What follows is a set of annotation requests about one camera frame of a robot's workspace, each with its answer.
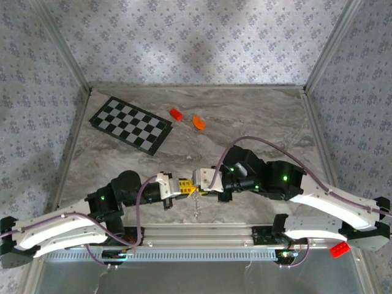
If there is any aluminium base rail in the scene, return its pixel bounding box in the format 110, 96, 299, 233
33, 223, 365, 249

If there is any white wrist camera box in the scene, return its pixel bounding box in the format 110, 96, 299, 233
155, 173, 181, 198
191, 167, 224, 194

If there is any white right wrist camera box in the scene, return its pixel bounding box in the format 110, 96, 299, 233
191, 167, 224, 194

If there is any grey slotted cable duct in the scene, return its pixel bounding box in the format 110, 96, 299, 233
45, 248, 278, 263

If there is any black controller board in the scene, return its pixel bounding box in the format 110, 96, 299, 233
102, 249, 136, 266
274, 249, 300, 266

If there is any black grey chessboard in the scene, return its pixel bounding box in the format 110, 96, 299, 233
88, 96, 173, 157

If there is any aluminium table edge rail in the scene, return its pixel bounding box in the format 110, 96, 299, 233
300, 88, 341, 197
45, 88, 93, 217
90, 84, 307, 92

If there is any orange curved plastic piece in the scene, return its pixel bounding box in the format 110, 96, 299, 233
192, 115, 207, 131

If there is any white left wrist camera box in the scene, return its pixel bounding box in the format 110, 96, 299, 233
155, 173, 181, 198

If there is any silver chain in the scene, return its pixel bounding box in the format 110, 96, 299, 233
190, 194, 205, 220

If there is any red toy brick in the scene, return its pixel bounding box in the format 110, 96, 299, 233
329, 241, 351, 258

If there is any red rectangular block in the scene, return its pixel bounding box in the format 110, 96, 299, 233
169, 107, 184, 123

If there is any black right controller board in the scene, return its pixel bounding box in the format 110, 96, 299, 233
274, 249, 300, 266

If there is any aluminium frame post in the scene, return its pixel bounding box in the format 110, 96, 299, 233
30, 0, 92, 94
304, 0, 365, 92

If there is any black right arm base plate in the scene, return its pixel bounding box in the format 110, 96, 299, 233
251, 225, 309, 246

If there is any grey metal sheet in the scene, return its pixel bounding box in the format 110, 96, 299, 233
33, 260, 367, 294

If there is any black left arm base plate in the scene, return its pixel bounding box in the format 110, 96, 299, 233
104, 226, 145, 247

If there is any black left controller board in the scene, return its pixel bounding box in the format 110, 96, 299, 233
102, 249, 136, 266

